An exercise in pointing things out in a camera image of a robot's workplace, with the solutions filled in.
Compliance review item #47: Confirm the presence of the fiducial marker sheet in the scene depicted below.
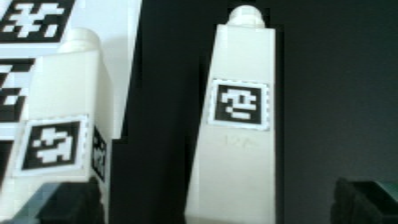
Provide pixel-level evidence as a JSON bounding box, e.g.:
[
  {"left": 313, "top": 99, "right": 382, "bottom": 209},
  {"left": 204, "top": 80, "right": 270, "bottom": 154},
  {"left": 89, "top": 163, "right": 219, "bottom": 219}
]
[{"left": 0, "top": 0, "right": 144, "bottom": 141}]

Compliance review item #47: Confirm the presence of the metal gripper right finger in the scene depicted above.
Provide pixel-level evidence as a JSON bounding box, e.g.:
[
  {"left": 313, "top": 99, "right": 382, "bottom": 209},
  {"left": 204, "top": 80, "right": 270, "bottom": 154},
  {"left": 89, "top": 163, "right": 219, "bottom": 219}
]
[{"left": 331, "top": 178, "right": 398, "bottom": 224}]

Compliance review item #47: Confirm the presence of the white desk leg on marker sheet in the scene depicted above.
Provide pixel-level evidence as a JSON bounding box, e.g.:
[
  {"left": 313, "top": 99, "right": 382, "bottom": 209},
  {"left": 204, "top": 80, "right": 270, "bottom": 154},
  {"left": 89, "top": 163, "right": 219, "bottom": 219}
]
[{"left": 0, "top": 28, "right": 114, "bottom": 224}]

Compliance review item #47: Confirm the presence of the white desk leg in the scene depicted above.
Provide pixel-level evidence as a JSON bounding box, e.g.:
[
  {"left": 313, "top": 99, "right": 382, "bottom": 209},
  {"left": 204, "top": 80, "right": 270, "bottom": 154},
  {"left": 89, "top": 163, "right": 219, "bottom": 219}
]
[
  {"left": 185, "top": 5, "right": 275, "bottom": 224},
  {"left": 0, "top": 28, "right": 114, "bottom": 224}
]

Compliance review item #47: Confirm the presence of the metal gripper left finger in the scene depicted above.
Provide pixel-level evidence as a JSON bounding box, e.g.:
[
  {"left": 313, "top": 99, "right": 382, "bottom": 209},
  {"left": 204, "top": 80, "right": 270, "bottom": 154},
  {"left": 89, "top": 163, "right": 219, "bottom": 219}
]
[{"left": 11, "top": 181, "right": 105, "bottom": 224}]

